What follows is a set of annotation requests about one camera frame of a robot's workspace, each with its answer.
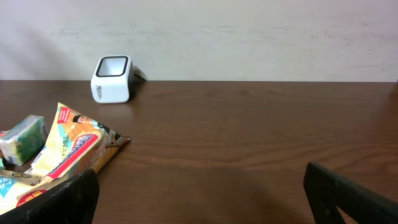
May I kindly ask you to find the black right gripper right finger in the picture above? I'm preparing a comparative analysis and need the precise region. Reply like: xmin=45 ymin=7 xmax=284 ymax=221
xmin=303 ymin=162 xmax=397 ymax=224

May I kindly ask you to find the yellow snack bag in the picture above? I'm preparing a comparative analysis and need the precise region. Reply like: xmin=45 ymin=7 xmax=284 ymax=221
xmin=1 ymin=103 xmax=130 ymax=213

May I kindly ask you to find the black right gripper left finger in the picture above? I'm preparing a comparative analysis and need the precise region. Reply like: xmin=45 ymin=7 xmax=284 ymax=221
xmin=1 ymin=169 xmax=100 ymax=224

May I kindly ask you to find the light blue tissue pack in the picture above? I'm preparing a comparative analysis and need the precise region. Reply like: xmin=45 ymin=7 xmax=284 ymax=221
xmin=1 ymin=115 xmax=47 ymax=166

